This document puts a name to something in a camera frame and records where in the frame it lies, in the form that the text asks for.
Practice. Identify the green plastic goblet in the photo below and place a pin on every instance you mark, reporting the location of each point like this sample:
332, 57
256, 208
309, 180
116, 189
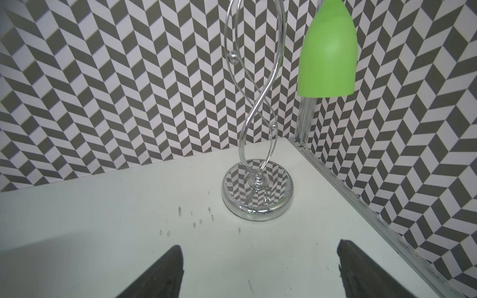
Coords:
328, 59

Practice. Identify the chrome wire glass rack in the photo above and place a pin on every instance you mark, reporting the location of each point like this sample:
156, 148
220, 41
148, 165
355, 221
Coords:
258, 189

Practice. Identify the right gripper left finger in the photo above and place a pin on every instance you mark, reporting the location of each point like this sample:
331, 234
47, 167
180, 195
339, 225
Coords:
161, 280

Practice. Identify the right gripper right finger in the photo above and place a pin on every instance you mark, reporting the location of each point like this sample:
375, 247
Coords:
362, 277

